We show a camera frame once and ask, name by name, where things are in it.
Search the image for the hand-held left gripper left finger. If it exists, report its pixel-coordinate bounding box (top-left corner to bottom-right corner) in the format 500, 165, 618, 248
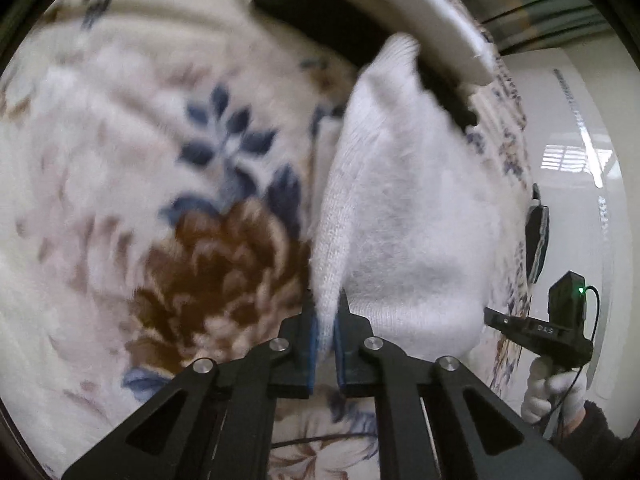
60, 292, 321, 480

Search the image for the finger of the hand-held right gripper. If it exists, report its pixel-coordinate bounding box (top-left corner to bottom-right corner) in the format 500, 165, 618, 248
484, 307, 526, 345

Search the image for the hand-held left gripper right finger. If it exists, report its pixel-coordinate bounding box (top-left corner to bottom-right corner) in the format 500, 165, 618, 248
334, 287, 583, 480

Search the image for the white knit sweater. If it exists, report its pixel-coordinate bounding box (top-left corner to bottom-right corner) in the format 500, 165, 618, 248
310, 32, 501, 361

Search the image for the person's right forearm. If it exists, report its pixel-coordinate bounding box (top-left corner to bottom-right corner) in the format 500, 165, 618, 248
550, 400, 636, 480

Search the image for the person's right hand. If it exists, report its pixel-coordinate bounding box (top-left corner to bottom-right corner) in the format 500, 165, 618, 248
520, 359, 587, 423

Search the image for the dark striped garment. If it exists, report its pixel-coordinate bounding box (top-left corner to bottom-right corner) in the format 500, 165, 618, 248
524, 183, 551, 283

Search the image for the white headboard panel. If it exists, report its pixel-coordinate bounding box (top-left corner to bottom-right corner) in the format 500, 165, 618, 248
500, 47, 631, 411

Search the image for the floral printed blanket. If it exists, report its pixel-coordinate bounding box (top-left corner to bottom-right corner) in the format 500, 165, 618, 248
0, 0, 533, 480

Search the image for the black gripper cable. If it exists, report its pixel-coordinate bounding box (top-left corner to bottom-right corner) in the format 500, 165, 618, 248
537, 285, 601, 441

